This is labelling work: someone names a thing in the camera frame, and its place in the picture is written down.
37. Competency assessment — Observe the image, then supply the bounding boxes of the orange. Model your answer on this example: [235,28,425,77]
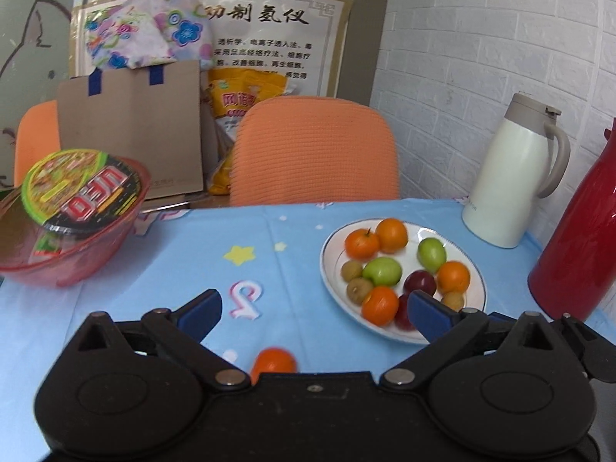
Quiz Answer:
[436,261,471,295]
[345,228,381,261]
[250,347,298,379]
[375,218,409,255]
[361,286,399,326]

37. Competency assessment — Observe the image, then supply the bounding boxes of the green fruit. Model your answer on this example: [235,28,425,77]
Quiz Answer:
[362,256,403,286]
[417,237,447,273]

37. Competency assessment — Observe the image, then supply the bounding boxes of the instant noodle cup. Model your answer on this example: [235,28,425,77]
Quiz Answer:
[22,149,145,238]

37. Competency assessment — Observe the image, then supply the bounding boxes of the orange chair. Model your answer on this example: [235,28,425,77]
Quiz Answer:
[14,101,62,188]
[230,96,401,208]

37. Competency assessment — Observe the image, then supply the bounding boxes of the calligraphy wall poster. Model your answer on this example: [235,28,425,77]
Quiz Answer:
[70,0,355,103]

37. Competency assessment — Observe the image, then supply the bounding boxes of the floral cloth bag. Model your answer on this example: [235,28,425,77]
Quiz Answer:
[84,0,215,71]

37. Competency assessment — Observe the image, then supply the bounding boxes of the yellow plastic bag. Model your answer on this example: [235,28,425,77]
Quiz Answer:
[202,68,300,197]

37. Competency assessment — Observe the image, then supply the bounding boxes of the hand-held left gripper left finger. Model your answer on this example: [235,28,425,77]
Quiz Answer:
[77,289,251,392]

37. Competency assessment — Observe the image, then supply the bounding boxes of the dark red plum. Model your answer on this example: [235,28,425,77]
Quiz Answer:
[395,295,418,331]
[403,271,438,297]

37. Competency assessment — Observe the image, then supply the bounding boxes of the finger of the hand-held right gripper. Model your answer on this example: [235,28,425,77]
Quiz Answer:
[558,313,616,382]

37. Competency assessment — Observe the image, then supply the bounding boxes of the red thermos jug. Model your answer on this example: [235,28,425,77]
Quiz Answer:
[528,118,616,323]

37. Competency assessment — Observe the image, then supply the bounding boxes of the blue star-printed tablecloth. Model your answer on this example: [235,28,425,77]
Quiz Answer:
[0,197,616,462]

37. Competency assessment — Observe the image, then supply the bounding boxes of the white plate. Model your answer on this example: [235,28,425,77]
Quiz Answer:
[320,219,488,345]

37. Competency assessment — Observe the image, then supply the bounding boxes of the brown paper bag blue handles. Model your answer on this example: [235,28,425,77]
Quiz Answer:
[57,60,206,201]

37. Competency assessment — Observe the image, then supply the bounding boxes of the red translucent bowl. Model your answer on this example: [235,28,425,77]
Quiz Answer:
[0,156,151,288]

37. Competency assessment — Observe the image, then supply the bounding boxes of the white thermos jug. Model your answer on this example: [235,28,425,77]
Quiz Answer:
[462,92,571,250]

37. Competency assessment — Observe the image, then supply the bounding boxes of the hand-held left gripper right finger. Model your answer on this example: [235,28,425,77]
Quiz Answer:
[380,290,555,392]

